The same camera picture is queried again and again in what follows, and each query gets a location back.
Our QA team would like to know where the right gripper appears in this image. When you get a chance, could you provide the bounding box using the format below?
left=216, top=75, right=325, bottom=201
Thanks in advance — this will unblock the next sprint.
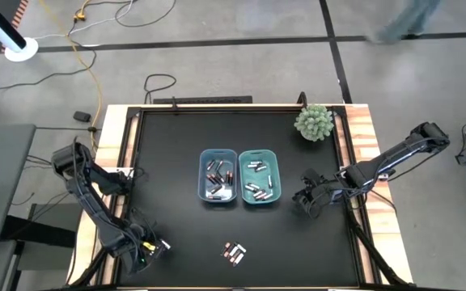
left=293, top=171, right=341, bottom=219

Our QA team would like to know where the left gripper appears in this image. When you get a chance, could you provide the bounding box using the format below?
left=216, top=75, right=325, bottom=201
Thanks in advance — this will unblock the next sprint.
left=130, top=230, right=172, bottom=271

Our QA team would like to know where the teal plastic bin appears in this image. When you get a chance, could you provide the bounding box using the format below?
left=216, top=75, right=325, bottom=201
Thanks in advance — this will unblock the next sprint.
left=237, top=149, right=282, bottom=205

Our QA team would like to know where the dusty blue plastic bin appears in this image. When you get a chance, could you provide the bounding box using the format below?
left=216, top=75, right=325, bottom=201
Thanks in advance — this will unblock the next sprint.
left=197, top=148, right=239, bottom=205

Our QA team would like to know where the light wooden table board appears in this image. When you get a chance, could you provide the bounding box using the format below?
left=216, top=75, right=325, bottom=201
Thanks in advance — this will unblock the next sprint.
left=66, top=103, right=415, bottom=286

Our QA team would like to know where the green succulent in patterned pot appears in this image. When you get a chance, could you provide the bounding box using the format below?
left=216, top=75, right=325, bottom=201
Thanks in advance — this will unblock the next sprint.
left=293, top=103, right=335, bottom=143

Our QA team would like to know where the black desk base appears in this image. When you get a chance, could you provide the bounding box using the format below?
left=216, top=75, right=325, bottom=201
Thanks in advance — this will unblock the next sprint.
left=0, top=201, right=78, bottom=250

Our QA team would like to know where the person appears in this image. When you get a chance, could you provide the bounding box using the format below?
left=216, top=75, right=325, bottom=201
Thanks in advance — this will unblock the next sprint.
left=368, top=0, right=443, bottom=44

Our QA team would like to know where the white black pole round base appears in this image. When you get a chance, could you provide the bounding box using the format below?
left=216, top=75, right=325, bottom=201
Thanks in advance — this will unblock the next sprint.
left=0, top=0, right=40, bottom=63

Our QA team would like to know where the black aluminium table frame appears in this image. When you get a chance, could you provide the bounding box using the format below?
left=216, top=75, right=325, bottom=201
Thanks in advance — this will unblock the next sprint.
left=69, top=103, right=410, bottom=291

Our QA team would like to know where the yellow extension cable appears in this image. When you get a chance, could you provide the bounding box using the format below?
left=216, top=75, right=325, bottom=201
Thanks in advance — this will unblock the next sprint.
left=38, top=0, right=104, bottom=153

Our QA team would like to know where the black floor cable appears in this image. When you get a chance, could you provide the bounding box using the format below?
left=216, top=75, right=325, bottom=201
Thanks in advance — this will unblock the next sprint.
left=0, top=27, right=99, bottom=91
left=113, top=0, right=177, bottom=29
left=142, top=73, right=177, bottom=105

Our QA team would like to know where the white floor cable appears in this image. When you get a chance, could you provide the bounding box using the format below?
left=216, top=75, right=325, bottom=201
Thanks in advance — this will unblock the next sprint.
left=30, top=0, right=135, bottom=41

